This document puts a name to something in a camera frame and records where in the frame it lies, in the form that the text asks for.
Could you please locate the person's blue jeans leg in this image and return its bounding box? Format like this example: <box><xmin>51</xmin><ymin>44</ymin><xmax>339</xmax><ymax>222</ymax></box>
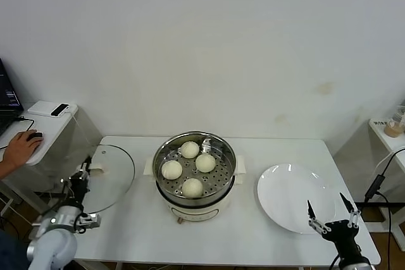
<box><xmin>0</xmin><ymin>228</ymin><xmax>32</xmax><ymax>270</ymax></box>

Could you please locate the white round plate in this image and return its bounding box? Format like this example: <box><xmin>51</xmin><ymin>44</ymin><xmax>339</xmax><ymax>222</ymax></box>
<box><xmin>256</xmin><ymin>163</ymin><xmax>337</xmax><ymax>235</ymax></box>

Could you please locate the white steamed baozi bun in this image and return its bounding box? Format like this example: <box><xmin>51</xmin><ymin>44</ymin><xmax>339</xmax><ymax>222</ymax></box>
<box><xmin>181</xmin><ymin>178</ymin><xmax>204</xmax><ymax>198</ymax></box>
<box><xmin>161</xmin><ymin>160</ymin><xmax>184</xmax><ymax>180</ymax></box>
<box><xmin>180</xmin><ymin>141</ymin><xmax>200</xmax><ymax>159</ymax></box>
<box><xmin>195</xmin><ymin>153</ymin><xmax>217</xmax><ymax>173</ymax></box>

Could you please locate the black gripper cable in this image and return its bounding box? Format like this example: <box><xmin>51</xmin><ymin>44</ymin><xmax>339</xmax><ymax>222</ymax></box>
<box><xmin>59</xmin><ymin>178</ymin><xmax>84</xmax><ymax>217</ymax></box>
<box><xmin>328</xmin><ymin>249</ymin><xmax>342</xmax><ymax>270</ymax></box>

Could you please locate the stainless steel steamer basket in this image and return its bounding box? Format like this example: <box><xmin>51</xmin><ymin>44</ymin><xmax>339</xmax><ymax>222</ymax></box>
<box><xmin>144</xmin><ymin>130</ymin><xmax>247</xmax><ymax>201</ymax></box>

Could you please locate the person's bare hand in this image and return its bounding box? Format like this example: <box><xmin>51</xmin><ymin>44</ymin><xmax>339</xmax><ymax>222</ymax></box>
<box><xmin>3</xmin><ymin>130</ymin><xmax>44</xmax><ymax>169</ymax></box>

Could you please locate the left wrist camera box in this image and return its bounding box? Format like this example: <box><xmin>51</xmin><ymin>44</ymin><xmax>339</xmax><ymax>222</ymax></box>
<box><xmin>78</xmin><ymin>212</ymin><xmax>103</xmax><ymax>229</ymax></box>

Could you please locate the white cable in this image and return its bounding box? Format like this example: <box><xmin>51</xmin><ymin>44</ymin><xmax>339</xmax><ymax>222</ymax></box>
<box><xmin>378</xmin><ymin>147</ymin><xmax>405</xmax><ymax>176</ymax></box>

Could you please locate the white side desk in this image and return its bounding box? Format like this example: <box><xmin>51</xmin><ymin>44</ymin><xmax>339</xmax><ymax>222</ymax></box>
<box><xmin>0</xmin><ymin>102</ymin><xmax>103</xmax><ymax>241</ymax></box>

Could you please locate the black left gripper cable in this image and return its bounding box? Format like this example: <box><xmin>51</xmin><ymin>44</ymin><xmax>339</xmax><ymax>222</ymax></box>
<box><xmin>59</xmin><ymin>178</ymin><xmax>84</xmax><ymax>217</ymax></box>

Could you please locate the cream electric cooker base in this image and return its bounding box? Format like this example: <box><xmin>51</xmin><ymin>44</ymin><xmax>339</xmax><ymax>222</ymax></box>
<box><xmin>155</xmin><ymin>173</ymin><xmax>245</xmax><ymax>224</ymax></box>

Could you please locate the cup with brown contents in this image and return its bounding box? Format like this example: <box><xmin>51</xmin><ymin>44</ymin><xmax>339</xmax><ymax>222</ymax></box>
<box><xmin>384</xmin><ymin>120</ymin><xmax>403</xmax><ymax>138</ymax></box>

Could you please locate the black laptop cable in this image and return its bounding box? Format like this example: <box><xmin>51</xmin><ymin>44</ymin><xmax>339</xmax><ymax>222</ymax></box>
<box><xmin>13</xmin><ymin>116</ymin><xmax>35</xmax><ymax>132</ymax></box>

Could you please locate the black laptop computer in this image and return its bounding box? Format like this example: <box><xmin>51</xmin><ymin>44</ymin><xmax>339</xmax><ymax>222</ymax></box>
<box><xmin>0</xmin><ymin>59</ymin><xmax>25</xmax><ymax>137</ymax></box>

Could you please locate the flat white box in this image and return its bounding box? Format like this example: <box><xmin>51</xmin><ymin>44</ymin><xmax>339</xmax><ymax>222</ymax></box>
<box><xmin>27</xmin><ymin>100</ymin><xmax>78</xmax><ymax>118</ymax></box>

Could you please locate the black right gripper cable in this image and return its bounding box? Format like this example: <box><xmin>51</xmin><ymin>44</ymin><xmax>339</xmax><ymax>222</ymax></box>
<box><xmin>328</xmin><ymin>249</ymin><xmax>342</xmax><ymax>270</ymax></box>

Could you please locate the round glass pot lid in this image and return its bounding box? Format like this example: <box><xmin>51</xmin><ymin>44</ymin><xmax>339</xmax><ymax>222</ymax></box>
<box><xmin>74</xmin><ymin>144</ymin><xmax>136</xmax><ymax>214</ymax></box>

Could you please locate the person's bare forearm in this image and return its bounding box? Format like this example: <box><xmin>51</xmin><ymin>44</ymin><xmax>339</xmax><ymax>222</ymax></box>
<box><xmin>0</xmin><ymin>157</ymin><xmax>15</xmax><ymax>178</ymax></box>

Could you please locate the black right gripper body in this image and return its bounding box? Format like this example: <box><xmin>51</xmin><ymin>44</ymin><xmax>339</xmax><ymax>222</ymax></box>
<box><xmin>323</xmin><ymin>221</ymin><xmax>363</xmax><ymax>260</ymax></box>

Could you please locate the black power adapter with cable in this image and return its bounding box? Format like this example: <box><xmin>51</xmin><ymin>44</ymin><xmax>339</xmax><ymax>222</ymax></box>
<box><xmin>363</xmin><ymin>173</ymin><xmax>395</xmax><ymax>270</ymax></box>

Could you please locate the grey wall socket plug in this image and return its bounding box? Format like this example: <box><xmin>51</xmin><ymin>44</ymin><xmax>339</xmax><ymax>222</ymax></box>
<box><xmin>47</xmin><ymin>170</ymin><xmax>61</xmax><ymax>188</ymax></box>

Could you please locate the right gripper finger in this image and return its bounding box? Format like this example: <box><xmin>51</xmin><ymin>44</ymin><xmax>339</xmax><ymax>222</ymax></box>
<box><xmin>339</xmin><ymin>192</ymin><xmax>361</xmax><ymax>228</ymax></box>
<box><xmin>306</xmin><ymin>199</ymin><xmax>330</xmax><ymax>235</ymax></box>

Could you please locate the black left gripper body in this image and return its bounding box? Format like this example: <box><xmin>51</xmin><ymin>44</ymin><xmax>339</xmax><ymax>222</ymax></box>
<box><xmin>68</xmin><ymin>176</ymin><xmax>92</xmax><ymax>208</ymax></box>

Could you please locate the small black-topped white device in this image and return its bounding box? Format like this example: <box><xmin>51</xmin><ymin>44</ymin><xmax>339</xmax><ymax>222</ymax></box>
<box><xmin>50</xmin><ymin>103</ymin><xmax>70</xmax><ymax>117</ymax></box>

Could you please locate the clear plastic container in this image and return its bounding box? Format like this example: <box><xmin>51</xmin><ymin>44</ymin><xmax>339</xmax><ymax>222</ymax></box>
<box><xmin>392</xmin><ymin>104</ymin><xmax>405</xmax><ymax>125</ymax></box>

